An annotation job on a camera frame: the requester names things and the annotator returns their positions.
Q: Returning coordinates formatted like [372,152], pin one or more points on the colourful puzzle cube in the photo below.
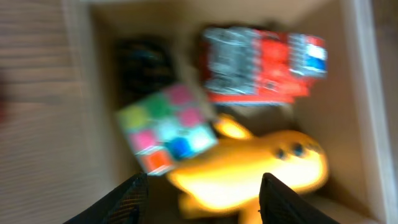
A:
[165,128]

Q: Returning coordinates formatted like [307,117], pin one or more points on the red toy fire truck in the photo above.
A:
[246,66]

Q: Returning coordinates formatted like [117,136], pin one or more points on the black round dial toy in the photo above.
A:
[144,66]

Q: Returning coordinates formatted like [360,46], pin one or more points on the white cardboard box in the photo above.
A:
[353,112]

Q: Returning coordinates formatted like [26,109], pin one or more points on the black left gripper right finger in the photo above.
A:
[279,204]

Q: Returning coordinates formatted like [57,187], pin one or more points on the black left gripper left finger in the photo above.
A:
[126,204]

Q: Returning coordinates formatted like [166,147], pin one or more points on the orange dinosaur toy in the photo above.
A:
[227,178]

